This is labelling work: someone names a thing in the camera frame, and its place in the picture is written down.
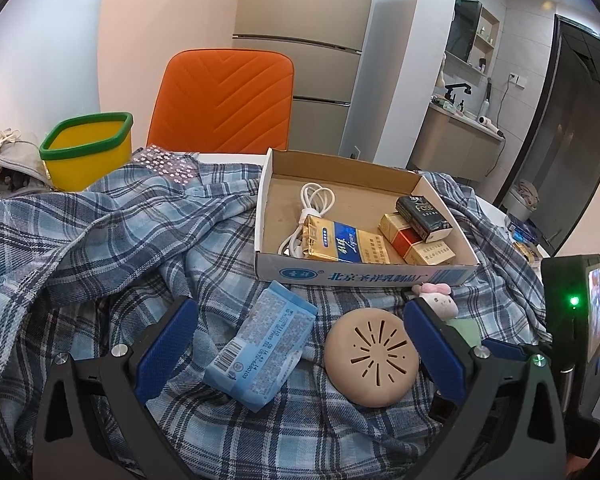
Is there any white pink plush toy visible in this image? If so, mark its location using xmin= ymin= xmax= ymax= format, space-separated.
xmin=412 ymin=283 xmax=458 ymax=322

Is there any red gold cigarette pack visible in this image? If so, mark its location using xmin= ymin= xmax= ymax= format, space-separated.
xmin=379 ymin=212 xmax=455 ymax=266

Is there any beige round vented disc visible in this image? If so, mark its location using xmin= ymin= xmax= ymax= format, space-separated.
xmin=324 ymin=308 xmax=419 ymax=408

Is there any black Face tissue pack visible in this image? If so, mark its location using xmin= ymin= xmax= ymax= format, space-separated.
xmin=396 ymin=195 xmax=453 ymax=243

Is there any light blue wipes pack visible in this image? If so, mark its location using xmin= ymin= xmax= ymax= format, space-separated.
xmin=204 ymin=282 xmax=317 ymax=413

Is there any blue gold cigarette pack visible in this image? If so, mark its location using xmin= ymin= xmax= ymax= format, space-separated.
xmin=301 ymin=216 xmax=390 ymax=264

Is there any white usb cable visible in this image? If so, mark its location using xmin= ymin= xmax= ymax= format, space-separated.
xmin=277 ymin=181 xmax=337 ymax=257

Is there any green paper card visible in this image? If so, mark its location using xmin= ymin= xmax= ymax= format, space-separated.
xmin=446 ymin=318 xmax=482 ymax=348

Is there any gold blue pack on table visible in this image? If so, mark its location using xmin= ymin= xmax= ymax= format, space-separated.
xmin=513 ymin=240 xmax=541 ymax=266

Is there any dark blue box on table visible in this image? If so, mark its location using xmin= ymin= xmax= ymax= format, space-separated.
xmin=508 ymin=221 xmax=538 ymax=245

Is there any white trash bin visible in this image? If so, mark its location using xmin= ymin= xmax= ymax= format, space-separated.
xmin=502 ymin=179 xmax=540 ymax=222

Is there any blue plaid shirt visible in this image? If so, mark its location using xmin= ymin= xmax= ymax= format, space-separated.
xmin=0 ymin=159 xmax=552 ymax=480

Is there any white hair dryer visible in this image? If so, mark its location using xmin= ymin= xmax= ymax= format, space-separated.
xmin=478 ymin=116 xmax=504 ymax=138

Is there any bathroom vanity cabinet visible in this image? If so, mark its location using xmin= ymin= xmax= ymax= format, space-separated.
xmin=408 ymin=104 xmax=505 ymax=182

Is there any open cardboard box tray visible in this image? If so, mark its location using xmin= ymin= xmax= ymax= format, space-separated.
xmin=253 ymin=150 xmax=479 ymax=288

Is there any black faucet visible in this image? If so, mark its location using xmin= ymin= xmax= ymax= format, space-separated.
xmin=444 ymin=82 xmax=472 ymax=104

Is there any bathroom mirror cabinet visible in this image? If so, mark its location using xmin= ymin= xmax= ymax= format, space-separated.
xmin=445 ymin=0 xmax=501 ymax=76

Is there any pill blister sheet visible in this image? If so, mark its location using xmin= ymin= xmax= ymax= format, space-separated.
xmin=132 ymin=145 xmax=199 ymax=185

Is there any yellow bin green rim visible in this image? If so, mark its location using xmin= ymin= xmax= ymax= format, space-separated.
xmin=38 ymin=112 xmax=133 ymax=192

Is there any beige cloth bag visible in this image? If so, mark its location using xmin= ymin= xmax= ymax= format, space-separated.
xmin=0 ymin=128 xmax=54 ymax=199

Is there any orange quilted chair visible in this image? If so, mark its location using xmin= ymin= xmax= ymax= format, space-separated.
xmin=147 ymin=49 xmax=294 ymax=155

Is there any beige three-door refrigerator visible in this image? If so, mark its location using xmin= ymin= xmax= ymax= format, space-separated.
xmin=232 ymin=0 xmax=372 ymax=155

